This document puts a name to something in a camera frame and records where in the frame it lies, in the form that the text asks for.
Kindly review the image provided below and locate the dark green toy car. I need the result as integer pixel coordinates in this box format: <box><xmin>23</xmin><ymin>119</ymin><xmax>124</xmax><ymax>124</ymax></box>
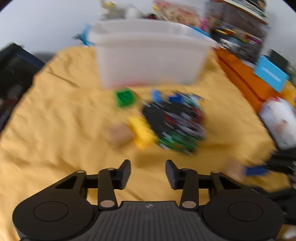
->
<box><xmin>158</xmin><ymin>132</ymin><xmax>198</xmax><ymax>155</ymax></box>

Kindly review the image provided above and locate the blue duplo brick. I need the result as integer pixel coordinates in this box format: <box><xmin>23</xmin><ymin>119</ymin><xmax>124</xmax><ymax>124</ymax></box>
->
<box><xmin>151</xmin><ymin>89</ymin><xmax>163</xmax><ymax>103</ymax></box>

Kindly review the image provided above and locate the baby wipes pack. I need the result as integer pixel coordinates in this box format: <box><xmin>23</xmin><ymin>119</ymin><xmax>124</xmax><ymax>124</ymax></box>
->
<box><xmin>259</xmin><ymin>97</ymin><xmax>296</xmax><ymax>150</ymax></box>

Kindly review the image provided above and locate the beige toy truck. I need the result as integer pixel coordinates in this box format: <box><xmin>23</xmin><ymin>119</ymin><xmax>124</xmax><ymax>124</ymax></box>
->
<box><xmin>223</xmin><ymin>160</ymin><xmax>268</xmax><ymax>182</ymax></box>

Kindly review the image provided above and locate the yellow flat brick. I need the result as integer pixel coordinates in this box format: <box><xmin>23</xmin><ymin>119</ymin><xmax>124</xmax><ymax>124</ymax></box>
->
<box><xmin>128</xmin><ymin>115</ymin><xmax>158</xmax><ymax>149</ymax></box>

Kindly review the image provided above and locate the yellow quilted cloth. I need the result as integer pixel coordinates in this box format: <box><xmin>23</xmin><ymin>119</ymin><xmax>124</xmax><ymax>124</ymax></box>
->
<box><xmin>0</xmin><ymin>45</ymin><xmax>292</xmax><ymax>241</ymax></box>

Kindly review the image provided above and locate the orange box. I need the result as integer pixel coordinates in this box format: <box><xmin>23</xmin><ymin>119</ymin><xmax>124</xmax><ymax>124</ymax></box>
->
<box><xmin>216</xmin><ymin>48</ymin><xmax>295</xmax><ymax>113</ymax></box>

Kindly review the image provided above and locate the green duplo brick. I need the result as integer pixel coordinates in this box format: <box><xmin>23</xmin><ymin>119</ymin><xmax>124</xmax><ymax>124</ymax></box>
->
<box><xmin>114</xmin><ymin>88</ymin><xmax>136</xmax><ymax>108</ymax></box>

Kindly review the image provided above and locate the blue card box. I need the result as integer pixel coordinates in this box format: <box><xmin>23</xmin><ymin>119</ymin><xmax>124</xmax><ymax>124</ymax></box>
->
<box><xmin>254</xmin><ymin>56</ymin><xmax>288</xmax><ymax>93</ymax></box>

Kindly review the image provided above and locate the translucent white storage bin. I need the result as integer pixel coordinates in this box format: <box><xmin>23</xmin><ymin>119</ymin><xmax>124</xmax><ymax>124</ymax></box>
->
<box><xmin>88</xmin><ymin>19</ymin><xmax>217</xmax><ymax>88</ymax></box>

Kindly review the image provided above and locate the dark blue bag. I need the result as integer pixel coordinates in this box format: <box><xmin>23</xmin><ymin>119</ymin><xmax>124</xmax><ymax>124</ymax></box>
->
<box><xmin>0</xmin><ymin>43</ymin><xmax>45</xmax><ymax>129</ymax></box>

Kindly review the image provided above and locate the stack of books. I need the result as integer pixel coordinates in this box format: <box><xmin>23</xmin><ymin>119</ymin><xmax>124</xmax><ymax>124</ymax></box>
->
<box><xmin>221</xmin><ymin>0</ymin><xmax>267</xmax><ymax>25</ymax></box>

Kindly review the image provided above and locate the white plush toy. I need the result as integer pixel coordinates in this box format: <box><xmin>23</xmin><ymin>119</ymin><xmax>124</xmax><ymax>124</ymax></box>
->
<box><xmin>100</xmin><ymin>1</ymin><xmax>144</xmax><ymax>20</ymax></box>

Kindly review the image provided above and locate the snack bag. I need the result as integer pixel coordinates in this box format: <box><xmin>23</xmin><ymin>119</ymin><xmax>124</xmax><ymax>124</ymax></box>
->
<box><xmin>152</xmin><ymin>1</ymin><xmax>203</xmax><ymax>28</ymax></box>

